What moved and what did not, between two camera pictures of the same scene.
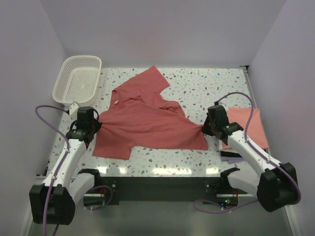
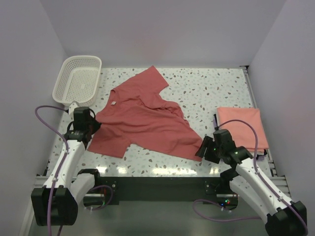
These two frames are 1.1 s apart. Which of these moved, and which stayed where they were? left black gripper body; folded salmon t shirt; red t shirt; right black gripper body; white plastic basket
Moved: red t shirt; right black gripper body
Stayed: left black gripper body; folded salmon t shirt; white plastic basket
